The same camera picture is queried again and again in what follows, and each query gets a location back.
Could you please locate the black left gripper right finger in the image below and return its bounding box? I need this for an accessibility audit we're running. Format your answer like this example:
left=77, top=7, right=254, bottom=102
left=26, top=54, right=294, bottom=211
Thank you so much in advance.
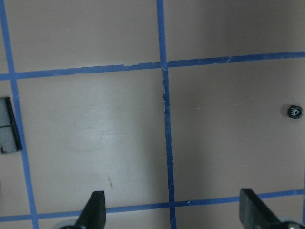
left=239, top=189, right=281, bottom=229

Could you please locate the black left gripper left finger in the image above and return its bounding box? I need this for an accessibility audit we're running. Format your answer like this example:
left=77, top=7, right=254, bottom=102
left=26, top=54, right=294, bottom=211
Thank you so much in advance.
left=74, top=191, right=106, bottom=229

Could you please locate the small black bearing gear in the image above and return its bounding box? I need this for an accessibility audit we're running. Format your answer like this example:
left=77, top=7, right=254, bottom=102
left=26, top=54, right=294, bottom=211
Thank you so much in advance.
left=287, top=105, right=303, bottom=120

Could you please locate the black brake pad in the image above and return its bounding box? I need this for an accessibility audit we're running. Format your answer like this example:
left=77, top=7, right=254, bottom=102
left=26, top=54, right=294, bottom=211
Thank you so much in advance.
left=0, top=97, right=22, bottom=154

